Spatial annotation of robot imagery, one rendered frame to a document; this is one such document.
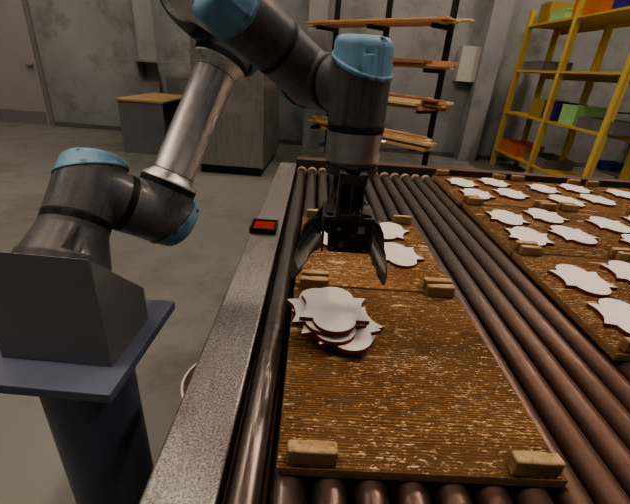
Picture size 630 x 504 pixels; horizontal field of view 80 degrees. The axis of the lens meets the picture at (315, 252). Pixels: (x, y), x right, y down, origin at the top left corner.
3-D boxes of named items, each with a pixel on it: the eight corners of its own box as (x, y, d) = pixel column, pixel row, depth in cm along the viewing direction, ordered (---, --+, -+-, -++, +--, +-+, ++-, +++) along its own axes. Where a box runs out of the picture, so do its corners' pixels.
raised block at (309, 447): (285, 467, 44) (286, 451, 43) (287, 452, 46) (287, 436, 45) (336, 469, 45) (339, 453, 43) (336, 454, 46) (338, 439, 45)
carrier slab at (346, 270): (295, 289, 82) (295, 283, 82) (302, 220, 119) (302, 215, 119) (454, 299, 83) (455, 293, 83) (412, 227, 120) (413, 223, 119)
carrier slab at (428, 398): (275, 475, 45) (276, 466, 44) (294, 291, 82) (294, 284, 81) (564, 489, 46) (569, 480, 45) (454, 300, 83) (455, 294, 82)
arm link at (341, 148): (326, 124, 54) (383, 128, 54) (324, 157, 56) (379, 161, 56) (327, 133, 47) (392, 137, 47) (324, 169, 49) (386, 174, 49)
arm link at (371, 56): (363, 39, 51) (412, 38, 45) (354, 124, 56) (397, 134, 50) (316, 33, 47) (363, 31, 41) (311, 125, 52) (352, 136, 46)
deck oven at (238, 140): (213, 150, 625) (207, 17, 542) (279, 155, 623) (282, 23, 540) (181, 171, 497) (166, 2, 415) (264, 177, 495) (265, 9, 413)
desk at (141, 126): (198, 140, 690) (195, 95, 657) (168, 156, 567) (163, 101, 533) (160, 137, 691) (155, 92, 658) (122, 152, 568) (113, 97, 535)
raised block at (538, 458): (511, 478, 45) (518, 462, 44) (503, 463, 47) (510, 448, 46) (559, 480, 45) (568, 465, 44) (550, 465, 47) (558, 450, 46)
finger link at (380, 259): (386, 300, 58) (357, 254, 55) (381, 280, 64) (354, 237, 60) (405, 291, 58) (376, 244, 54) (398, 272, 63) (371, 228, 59)
